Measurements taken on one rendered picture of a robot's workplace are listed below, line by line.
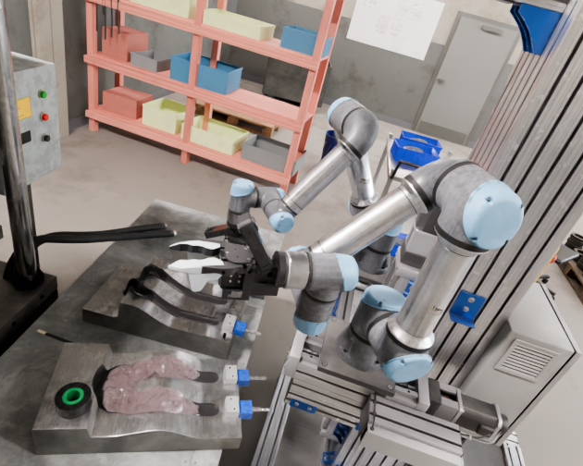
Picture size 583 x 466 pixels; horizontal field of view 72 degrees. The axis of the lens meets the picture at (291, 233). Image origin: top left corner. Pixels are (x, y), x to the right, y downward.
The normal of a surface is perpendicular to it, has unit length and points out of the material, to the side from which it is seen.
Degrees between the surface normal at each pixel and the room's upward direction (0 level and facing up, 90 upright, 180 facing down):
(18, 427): 0
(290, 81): 90
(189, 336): 90
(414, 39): 90
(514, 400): 90
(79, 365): 0
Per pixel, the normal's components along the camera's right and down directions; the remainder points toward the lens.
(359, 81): -0.22, 0.47
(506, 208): 0.23, 0.45
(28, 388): 0.23, -0.83
